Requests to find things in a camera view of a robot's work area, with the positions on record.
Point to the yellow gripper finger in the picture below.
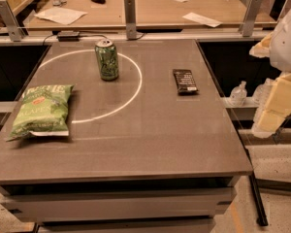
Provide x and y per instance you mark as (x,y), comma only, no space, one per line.
(274,107)
(262,48)

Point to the black rxbar chocolate bar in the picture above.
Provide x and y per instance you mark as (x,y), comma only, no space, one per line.
(185,81)

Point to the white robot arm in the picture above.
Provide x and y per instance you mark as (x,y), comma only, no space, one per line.
(280,46)

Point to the green soda can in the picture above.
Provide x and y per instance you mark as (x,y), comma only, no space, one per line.
(106,55)

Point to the right clear sanitizer bottle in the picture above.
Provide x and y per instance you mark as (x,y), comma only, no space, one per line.
(260,93)

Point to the clear sanitizer bottle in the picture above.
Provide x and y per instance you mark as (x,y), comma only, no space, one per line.
(260,93)
(238,94)

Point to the left clear sanitizer bottle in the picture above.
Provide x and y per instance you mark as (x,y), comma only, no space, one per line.
(238,94)

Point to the right white paper sheet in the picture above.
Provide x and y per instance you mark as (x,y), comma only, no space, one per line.
(201,20)

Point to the wooden back desk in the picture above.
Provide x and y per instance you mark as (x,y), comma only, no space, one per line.
(150,14)

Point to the black power adapter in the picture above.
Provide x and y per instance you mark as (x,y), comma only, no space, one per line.
(63,36)

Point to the left white paper sheet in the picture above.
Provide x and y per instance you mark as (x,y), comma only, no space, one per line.
(60,15)

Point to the green jalapeno chip bag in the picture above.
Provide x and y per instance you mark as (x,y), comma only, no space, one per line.
(43,112)

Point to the white drawer cabinet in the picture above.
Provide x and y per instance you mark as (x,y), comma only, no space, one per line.
(178,205)

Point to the right metal bracket post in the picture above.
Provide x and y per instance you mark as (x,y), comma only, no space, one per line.
(250,16)

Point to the metal bracket post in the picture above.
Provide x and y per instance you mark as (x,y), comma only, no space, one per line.
(130,19)
(250,16)
(15,32)

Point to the middle metal bracket post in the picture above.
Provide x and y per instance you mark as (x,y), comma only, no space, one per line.
(130,19)

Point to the left metal bracket post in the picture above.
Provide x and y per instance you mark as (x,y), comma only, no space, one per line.
(15,32)

